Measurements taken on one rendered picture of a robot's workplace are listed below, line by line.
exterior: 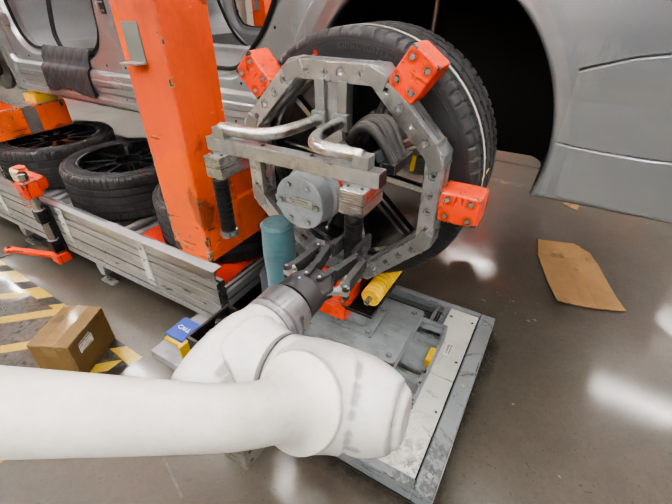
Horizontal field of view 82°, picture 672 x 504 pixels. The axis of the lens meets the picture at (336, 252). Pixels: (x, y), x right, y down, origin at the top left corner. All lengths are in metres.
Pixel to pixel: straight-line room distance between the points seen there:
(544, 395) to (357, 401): 1.35
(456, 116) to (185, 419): 0.77
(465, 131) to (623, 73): 0.43
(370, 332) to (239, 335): 0.94
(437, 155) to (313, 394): 0.59
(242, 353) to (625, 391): 1.60
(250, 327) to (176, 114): 0.72
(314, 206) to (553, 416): 1.18
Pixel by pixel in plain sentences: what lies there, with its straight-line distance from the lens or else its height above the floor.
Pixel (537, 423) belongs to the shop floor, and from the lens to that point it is 1.62.
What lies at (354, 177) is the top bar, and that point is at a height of 0.96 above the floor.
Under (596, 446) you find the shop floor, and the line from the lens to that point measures 1.66.
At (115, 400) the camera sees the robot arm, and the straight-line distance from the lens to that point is 0.33.
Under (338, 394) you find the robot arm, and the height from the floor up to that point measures 0.92.
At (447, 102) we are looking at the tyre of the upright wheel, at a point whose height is 1.05.
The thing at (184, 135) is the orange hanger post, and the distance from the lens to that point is 1.12.
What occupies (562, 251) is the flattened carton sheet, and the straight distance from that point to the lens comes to 2.54.
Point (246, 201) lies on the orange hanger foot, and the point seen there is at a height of 0.66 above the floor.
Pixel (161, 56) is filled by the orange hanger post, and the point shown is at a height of 1.12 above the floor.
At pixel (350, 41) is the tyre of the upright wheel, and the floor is 1.15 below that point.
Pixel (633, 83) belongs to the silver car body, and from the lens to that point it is 1.20.
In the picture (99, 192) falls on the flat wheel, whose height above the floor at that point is 0.44.
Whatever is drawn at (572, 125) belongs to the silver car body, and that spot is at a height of 0.95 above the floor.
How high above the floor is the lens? 1.24
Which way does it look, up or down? 34 degrees down
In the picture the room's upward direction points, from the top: straight up
